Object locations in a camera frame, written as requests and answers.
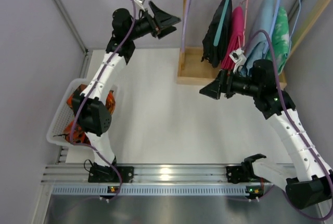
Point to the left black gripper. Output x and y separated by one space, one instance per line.
153 25

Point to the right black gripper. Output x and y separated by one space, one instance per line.
226 83

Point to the lilac plastic hanger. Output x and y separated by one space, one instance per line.
187 4

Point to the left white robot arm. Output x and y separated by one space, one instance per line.
126 29

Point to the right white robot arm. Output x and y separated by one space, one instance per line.
311 181

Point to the black trousers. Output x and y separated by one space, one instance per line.
215 55

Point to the magenta trousers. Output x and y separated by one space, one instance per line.
236 38

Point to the light blue trousers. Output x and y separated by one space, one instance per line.
254 50

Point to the teal plastic hanger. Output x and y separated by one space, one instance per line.
220 25

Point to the blue plastic hanger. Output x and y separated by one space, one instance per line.
275 14

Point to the green tie-dye garment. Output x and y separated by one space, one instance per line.
280 39

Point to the white plastic basket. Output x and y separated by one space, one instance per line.
62 120

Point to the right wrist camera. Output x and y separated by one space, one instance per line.
239 59

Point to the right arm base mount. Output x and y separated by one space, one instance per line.
237 174

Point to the pink wire hanger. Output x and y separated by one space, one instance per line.
245 13

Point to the light blue wire hanger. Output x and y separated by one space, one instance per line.
293 17

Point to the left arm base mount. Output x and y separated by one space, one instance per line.
104 174

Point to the grey slotted cable duct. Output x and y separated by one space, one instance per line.
159 190

